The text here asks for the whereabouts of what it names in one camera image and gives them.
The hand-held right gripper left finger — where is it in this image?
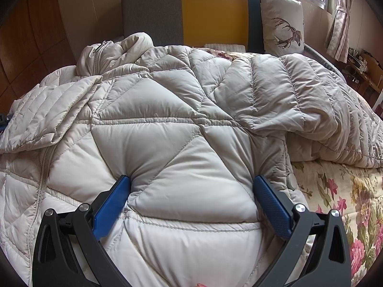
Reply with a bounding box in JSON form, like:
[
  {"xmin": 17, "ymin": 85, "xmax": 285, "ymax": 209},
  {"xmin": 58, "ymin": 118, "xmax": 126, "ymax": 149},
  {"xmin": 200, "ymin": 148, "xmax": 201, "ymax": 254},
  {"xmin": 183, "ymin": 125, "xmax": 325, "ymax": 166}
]
[{"xmin": 32, "ymin": 175, "xmax": 131, "ymax": 287}]

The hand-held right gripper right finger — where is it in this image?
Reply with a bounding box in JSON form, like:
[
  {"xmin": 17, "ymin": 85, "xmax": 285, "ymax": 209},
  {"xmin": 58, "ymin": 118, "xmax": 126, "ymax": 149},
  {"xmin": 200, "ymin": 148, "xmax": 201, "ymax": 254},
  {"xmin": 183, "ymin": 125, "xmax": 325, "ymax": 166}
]
[{"xmin": 253, "ymin": 175, "xmax": 351, "ymax": 287}]

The beige quilted down jacket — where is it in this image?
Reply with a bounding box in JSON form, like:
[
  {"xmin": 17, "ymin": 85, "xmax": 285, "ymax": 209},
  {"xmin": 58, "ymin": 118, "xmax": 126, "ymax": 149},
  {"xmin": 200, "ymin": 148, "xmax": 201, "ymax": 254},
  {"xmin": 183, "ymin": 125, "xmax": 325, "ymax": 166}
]
[{"xmin": 0, "ymin": 32, "xmax": 383, "ymax": 287}]

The floral bedspread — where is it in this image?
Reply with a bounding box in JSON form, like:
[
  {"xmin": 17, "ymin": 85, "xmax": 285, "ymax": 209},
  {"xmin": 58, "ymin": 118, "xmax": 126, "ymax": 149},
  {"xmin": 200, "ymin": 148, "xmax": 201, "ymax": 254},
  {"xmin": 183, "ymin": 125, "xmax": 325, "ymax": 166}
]
[{"xmin": 196, "ymin": 46, "xmax": 383, "ymax": 287}]

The cluttered wooden desk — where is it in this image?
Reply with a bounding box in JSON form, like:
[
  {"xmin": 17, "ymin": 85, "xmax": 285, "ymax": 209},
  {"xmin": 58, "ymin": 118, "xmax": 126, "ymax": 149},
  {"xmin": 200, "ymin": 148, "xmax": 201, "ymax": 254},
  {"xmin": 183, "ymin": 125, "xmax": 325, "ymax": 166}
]
[{"xmin": 343, "ymin": 49, "xmax": 383, "ymax": 110}]

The white knitted cloth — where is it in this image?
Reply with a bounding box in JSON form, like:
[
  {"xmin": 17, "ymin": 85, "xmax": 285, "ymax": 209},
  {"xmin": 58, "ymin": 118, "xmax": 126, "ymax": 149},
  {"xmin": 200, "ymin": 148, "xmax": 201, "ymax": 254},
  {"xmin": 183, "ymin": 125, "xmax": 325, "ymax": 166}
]
[{"xmin": 204, "ymin": 43, "xmax": 246, "ymax": 53}]

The deer print pillow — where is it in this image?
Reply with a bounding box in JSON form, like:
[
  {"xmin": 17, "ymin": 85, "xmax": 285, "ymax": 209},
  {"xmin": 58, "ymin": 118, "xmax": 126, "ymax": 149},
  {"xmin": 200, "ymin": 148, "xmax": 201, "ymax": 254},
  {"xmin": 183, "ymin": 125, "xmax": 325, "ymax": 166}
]
[{"xmin": 258, "ymin": 0, "xmax": 305, "ymax": 58}]

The pink patterned curtain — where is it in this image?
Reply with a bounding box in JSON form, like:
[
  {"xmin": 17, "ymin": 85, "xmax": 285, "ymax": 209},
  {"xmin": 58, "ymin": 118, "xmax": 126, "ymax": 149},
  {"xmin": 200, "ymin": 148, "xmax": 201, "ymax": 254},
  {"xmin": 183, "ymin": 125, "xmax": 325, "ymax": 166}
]
[{"xmin": 326, "ymin": 4, "xmax": 351, "ymax": 64}]

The grey yellow teal headboard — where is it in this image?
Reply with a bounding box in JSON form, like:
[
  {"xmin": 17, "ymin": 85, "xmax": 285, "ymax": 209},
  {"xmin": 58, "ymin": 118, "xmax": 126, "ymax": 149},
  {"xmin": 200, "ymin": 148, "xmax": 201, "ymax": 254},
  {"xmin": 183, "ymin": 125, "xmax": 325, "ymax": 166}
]
[{"xmin": 121, "ymin": 0, "xmax": 295, "ymax": 53}]

